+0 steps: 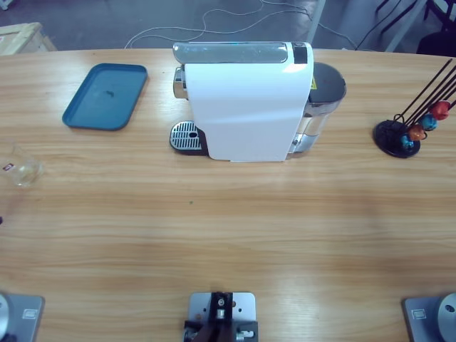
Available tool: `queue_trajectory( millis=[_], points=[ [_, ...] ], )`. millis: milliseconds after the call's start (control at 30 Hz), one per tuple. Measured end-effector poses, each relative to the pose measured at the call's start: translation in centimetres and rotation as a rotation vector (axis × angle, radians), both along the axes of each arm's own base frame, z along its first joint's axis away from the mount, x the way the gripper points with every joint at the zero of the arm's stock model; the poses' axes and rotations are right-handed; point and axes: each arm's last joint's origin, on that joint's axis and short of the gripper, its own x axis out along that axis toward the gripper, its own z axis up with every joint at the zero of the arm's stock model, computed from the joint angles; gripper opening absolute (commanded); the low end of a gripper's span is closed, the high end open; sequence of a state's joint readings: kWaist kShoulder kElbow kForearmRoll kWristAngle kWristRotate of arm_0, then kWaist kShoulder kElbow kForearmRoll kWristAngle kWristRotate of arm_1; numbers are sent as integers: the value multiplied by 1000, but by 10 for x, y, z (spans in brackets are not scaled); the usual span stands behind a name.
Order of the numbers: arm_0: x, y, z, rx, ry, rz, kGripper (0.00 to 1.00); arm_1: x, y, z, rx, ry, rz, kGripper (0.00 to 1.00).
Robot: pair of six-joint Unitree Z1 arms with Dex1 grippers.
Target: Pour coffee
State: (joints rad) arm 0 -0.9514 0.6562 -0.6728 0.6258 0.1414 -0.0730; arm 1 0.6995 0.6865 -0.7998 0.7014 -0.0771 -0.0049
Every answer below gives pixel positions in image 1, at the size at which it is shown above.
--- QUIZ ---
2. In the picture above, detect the silver coffee machine lever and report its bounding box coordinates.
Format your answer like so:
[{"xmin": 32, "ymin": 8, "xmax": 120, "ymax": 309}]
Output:
[{"xmin": 172, "ymin": 41, "xmax": 289, "ymax": 65}]

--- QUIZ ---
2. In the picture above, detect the clear glass cup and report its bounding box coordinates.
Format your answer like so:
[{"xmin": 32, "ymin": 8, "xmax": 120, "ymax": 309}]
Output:
[{"xmin": 0, "ymin": 144, "xmax": 46, "ymax": 189}]

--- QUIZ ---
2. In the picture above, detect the red coffee capsule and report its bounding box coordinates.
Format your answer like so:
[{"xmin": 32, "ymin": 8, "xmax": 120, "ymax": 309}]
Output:
[{"xmin": 431, "ymin": 100, "xmax": 450, "ymax": 120}]

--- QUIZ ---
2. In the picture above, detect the white capsule coffee machine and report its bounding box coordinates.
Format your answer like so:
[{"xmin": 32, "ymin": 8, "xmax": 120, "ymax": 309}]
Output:
[{"xmin": 169, "ymin": 41, "xmax": 315, "ymax": 163}]

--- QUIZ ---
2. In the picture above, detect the orange coffee capsule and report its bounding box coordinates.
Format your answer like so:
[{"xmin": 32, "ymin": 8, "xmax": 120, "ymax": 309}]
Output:
[{"xmin": 408, "ymin": 123, "xmax": 427, "ymax": 142}]

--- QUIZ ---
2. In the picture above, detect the light blue coffee capsule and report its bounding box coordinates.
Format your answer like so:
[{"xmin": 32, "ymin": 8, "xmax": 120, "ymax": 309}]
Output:
[{"xmin": 418, "ymin": 113, "xmax": 438, "ymax": 132}]

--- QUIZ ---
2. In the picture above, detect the clear water tank black lid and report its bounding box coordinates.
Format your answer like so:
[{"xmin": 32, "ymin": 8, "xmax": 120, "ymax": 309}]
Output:
[{"xmin": 287, "ymin": 62, "xmax": 347, "ymax": 160}]

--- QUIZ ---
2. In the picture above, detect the blue plastic tray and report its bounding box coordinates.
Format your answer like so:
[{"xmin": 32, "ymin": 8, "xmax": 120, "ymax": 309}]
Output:
[{"xmin": 61, "ymin": 63, "xmax": 149, "ymax": 132}]

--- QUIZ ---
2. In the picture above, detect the black capsule holder with rods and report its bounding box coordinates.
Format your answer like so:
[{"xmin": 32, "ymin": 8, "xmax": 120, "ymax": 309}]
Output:
[{"xmin": 373, "ymin": 58, "xmax": 456, "ymax": 158}]

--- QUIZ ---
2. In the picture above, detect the black chair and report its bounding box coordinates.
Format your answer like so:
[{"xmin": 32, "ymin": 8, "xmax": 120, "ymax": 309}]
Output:
[{"xmin": 416, "ymin": 0, "xmax": 456, "ymax": 58}]

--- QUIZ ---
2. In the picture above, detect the wooden crate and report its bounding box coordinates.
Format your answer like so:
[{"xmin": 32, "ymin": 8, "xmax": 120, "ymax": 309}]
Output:
[{"xmin": 0, "ymin": 21, "xmax": 58, "ymax": 57}]

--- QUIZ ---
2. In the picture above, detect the grey mount with dark post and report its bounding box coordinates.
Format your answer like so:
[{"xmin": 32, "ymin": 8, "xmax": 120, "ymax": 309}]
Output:
[{"xmin": 183, "ymin": 291, "xmax": 259, "ymax": 342}]

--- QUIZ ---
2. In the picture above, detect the white metal post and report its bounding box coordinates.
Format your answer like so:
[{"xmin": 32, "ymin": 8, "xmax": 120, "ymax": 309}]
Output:
[{"xmin": 305, "ymin": 0, "xmax": 327, "ymax": 44}]

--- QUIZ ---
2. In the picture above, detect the black floor cable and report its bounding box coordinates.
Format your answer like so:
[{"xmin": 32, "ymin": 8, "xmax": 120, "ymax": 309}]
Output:
[{"xmin": 355, "ymin": 0, "xmax": 425, "ymax": 50}]

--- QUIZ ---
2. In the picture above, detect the white metal table frame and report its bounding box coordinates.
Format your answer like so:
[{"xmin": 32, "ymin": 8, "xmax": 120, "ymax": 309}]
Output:
[{"xmin": 384, "ymin": 0, "xmax": 450, "ymax": 53}]

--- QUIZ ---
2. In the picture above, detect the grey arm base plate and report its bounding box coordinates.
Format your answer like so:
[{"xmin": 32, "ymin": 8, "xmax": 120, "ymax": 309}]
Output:
[
  {"xmin": 401, "ymin": 292, "xmax": 456, "ymax": 342},
  {"xmin": 0, "ymin": 292, "xmax": 46, "ymax": 342}
]

